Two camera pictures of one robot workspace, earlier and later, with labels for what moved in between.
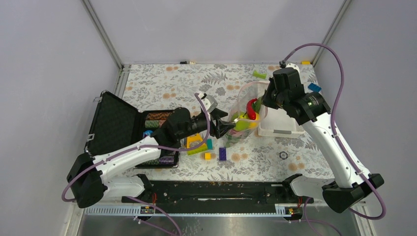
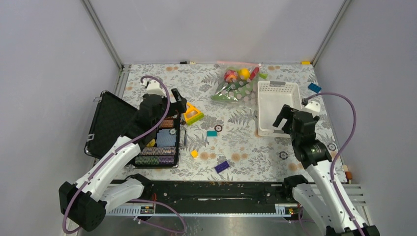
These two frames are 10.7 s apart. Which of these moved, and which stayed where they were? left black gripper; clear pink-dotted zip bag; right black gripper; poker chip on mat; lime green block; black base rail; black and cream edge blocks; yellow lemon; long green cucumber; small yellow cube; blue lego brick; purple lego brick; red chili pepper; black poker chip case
Moved: red chili pepper; clear pink-dotted zip bag; yellow lemon; small yellow cube; purple lego brick; right black gripper; left black gripper; long green cucumber
Stayed: black poker chip case; poker chip on mat; black and cream edge blocks; black base rail; blue lego brick; lime green block
